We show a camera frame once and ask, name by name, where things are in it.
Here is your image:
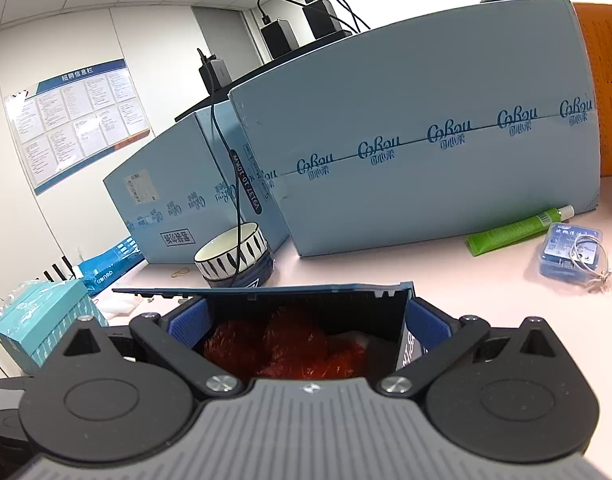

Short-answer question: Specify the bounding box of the dark blue storage box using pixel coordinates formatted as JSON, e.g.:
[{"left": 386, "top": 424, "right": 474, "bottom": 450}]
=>
[{"left": 129, "top": 284, "right": 413, "bottom": 388}]

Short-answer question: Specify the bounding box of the red plastic bag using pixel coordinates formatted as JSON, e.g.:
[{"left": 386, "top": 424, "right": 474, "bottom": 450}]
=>
[{"left": 203, "top": 315, "right": 367, "bottom": 382}]

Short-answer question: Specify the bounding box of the striped ceramic bowl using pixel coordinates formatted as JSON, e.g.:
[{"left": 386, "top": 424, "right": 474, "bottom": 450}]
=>
[{"left": 194, "top": 222, "right": 274, "bottom": 288}]

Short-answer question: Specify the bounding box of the green tube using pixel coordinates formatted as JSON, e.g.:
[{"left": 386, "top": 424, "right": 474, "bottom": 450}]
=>
[{"left": 466, "top": 205, "right": 576, "bottom": 257}]

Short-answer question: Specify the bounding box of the blue flat package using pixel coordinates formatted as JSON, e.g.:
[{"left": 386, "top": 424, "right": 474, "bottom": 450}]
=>
[{"left": 78, "top": 236, "right": 144, "bottom": 297}]

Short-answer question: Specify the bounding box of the teal tissue box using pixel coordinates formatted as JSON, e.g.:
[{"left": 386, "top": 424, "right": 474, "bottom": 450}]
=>
[{"left": 0, "top": 280, "right": 108, "bottom": 375}]

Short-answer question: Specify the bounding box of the large light blue carton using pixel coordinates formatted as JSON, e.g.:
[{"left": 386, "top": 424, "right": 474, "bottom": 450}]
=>
[{"left": 229, "top": 0, "right": 601, "bottom": 257}]

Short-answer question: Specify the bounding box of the black charger left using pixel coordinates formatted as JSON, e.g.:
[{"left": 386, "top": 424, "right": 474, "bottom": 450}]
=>
[{"left": 197, "top": 48, "right": 232, "bottom": 96}]

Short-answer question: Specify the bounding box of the black charger middle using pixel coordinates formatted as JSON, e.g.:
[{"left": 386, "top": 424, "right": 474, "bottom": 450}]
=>
[{"left": 260, "top": 13, "right": 299, "bottom": 60}]

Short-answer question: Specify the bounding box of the black charger on carton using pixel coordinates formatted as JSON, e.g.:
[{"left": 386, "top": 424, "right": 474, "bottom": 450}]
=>
[{"left": 303, "top": 0, "right": 358, "bottom": 39}]

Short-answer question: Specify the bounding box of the orange cardboard box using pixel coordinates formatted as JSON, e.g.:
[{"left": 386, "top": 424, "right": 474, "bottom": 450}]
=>
[{"left": 574, "top": 2, "right": 612, "bottom": 177}]

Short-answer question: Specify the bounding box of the blue plastic packet with ring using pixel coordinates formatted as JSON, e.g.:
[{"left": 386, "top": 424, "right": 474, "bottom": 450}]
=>
[{"left": 539, "top": 222, "right": 612, "bottom": 292}]

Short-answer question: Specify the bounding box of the black cable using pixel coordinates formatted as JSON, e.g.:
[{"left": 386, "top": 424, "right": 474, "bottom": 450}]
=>
[{"left": 210, "top": 89, "right": 247, "bottom": 281}]

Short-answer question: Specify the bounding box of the wall notice board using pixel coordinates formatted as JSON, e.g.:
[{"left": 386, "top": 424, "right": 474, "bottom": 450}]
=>
[{"left": 4, "top": 58, "right": 151, "bottom": 195}]

